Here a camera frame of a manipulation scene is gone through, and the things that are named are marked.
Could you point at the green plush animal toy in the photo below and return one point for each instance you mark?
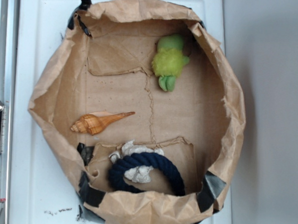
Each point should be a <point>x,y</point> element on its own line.
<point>169,61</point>

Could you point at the brown paper bag tray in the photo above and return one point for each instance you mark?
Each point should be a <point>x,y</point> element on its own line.
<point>102,67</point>

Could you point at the white plastic tray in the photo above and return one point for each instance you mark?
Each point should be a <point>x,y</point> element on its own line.
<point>40,192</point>

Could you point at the aluminium frame rail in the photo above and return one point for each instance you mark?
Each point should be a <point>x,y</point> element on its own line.
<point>3,46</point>

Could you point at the orange spiral seashell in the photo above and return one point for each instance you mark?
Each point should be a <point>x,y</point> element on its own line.
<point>93,124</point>

